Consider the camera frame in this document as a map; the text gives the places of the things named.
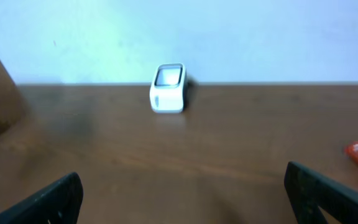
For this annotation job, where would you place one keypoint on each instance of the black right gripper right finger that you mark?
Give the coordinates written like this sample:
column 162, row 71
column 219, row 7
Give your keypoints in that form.
column 309, row 192

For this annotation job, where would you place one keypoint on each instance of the white barcode scanner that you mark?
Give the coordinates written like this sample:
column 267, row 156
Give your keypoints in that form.
column 168, row 90

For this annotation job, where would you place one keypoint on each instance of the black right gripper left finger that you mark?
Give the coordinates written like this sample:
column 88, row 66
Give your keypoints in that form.
column 59, row 202

